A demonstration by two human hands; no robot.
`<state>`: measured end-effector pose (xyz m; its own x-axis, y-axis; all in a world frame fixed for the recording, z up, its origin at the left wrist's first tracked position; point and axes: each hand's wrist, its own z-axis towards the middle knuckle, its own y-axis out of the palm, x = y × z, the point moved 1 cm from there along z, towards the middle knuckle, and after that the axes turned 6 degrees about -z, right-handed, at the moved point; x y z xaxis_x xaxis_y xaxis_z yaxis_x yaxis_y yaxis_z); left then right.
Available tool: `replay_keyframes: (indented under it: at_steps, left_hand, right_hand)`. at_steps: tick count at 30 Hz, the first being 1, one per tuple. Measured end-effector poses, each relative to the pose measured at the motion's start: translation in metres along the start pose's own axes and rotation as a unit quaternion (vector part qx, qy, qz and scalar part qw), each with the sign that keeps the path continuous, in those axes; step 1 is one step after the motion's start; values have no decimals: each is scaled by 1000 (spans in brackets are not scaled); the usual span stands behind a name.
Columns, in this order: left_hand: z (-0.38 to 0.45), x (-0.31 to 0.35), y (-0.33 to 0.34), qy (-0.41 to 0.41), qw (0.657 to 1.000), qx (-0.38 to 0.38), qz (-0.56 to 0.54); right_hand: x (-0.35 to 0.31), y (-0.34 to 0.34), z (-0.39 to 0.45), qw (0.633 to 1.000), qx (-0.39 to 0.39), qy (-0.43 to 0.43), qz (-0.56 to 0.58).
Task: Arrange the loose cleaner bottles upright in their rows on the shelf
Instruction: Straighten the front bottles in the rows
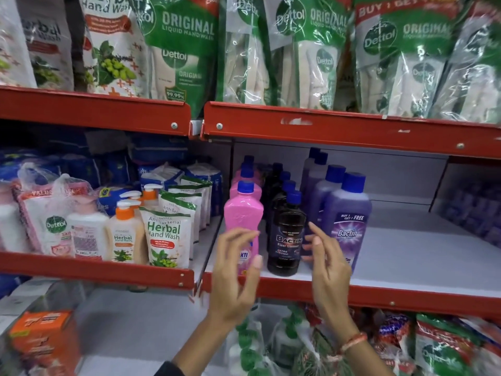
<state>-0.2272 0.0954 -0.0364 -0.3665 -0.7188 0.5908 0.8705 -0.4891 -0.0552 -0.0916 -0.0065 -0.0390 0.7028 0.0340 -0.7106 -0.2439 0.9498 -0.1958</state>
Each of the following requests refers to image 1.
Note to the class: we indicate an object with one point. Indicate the person's left hand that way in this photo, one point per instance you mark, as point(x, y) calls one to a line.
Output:
point(231, 289)

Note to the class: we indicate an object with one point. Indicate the person's right hand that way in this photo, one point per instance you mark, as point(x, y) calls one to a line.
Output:
point(332, 285)

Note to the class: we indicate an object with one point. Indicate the person's left thumb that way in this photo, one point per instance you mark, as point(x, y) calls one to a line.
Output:
point(253, 274)

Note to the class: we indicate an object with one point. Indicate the person's right thumb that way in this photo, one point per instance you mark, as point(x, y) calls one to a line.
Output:
point(316, 249)

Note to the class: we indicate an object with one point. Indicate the person's right forearm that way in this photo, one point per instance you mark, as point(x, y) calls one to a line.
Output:
point(364, 360)

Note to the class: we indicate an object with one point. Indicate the person's left forearm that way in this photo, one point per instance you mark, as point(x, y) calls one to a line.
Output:
point(203, 348)

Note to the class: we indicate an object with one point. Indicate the black floor cleaner bottle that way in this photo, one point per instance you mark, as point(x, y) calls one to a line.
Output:
point(274, 172)
point(282, 193)
point(278, 182)
point(287, 231)

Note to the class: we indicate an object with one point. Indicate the purple floor cleaner bottle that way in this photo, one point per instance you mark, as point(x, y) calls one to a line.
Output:
point(309, 158)
point(348, 219)
point(315, 168)
point(327, 187)

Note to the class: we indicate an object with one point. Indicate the pink floor cleaner bottle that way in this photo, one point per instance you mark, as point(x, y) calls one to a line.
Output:
point(245, 184)
point(243, 215)
point(247, 168)

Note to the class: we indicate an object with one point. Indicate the bagged green pump bottles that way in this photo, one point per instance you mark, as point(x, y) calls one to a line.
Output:
point(270, 344)

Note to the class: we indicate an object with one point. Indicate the small herbal handwash pouch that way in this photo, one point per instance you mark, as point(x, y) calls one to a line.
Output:
point(191, 191)
point(199, 183)
point(182, 203)
point(168, 238)

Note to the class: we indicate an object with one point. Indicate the red metal shelf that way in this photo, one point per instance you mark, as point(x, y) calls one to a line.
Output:
point(98, 270)
point(411, 297)
point(94, 109)
point(352, 129)

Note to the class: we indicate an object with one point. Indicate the white and blue packet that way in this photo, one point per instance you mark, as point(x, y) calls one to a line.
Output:
point(160, 176)
point(209, 174)

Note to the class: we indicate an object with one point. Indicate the red and purple packet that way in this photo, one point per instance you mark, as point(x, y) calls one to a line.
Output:
point(393, 332)

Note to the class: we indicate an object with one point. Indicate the white pump bottle orange collar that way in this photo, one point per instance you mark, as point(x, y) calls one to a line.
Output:
point(150, 193)
point(125, 238)
point(131, 197)

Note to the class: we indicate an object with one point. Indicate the red and green refill pouch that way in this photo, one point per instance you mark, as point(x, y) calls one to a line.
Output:
point(442, 348)

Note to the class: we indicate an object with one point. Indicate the row of purple packs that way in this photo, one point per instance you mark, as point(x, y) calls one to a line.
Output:
point(475, 213)

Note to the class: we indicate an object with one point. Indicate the green handwash refill pouch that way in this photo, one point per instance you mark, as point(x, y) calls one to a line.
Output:
point(473, 78)
point(242, 58)
point(184, 46)
point(403, 62)
point(313, 54)

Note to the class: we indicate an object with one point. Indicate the pile of dark blue packets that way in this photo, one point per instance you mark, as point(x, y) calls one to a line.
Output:
point(90, 160)

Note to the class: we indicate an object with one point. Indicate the pink handwash pack in bag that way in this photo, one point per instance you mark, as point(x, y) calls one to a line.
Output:
point(54, 219)

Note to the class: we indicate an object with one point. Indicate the orange cardboard box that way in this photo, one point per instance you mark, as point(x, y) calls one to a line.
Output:
point(43, 340)

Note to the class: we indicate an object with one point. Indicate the white handwash bottle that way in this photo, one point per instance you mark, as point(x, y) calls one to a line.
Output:
point(11, 223)

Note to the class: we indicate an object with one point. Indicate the white herbal handwash pouch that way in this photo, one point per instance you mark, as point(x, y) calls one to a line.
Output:
point(49, 43)
point(11, 46)
point(113, 54)

